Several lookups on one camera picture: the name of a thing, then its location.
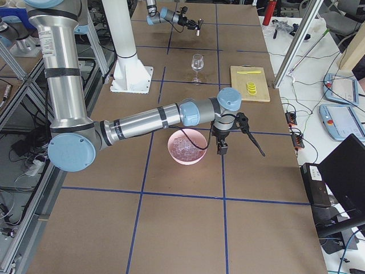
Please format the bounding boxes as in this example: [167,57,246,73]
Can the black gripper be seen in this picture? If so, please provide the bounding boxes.
[212,125,230,155]
[178,15,201,30]

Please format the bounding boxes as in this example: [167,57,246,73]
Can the steel cocktail jigger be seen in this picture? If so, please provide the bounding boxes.
[196,18,204,37]

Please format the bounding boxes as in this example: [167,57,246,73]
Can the clear ice cubes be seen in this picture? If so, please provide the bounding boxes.
[171,136,205,162]

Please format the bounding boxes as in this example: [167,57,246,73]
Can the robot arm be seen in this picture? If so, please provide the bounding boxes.
[145,0,204,36]
[26,1,242,172]

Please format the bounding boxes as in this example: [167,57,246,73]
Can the clear wine glass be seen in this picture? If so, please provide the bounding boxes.
[191,54,204,84]

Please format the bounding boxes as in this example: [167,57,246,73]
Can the pink bowl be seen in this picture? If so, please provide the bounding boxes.
[167,128,208,165]

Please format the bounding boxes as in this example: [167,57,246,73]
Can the yellow plastic knife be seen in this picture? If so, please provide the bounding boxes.
[236,70,262,75]

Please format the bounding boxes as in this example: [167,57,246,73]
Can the wooden cutting board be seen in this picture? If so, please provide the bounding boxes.
[230,66,270,102]

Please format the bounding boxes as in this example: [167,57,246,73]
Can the red bottle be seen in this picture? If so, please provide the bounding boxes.
[262,0,277,26]

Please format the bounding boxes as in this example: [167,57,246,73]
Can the clear plastic bag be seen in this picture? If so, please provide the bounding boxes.
[262,19,299,39]

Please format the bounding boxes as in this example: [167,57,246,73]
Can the black box device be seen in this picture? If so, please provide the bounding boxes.
[300,163,331,208]

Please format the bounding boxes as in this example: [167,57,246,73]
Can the teach pendant tablet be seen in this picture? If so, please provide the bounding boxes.
[323,73,359,106]
[319,104,364,142]

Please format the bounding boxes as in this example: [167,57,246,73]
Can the black monitor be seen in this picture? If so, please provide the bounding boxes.
[318,134,364,237]

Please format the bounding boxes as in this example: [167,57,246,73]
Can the white pedestal column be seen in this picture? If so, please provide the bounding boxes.
[102,0,153,94]

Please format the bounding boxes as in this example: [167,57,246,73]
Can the aluminium frame post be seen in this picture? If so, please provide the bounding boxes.
[273,0,323,88]

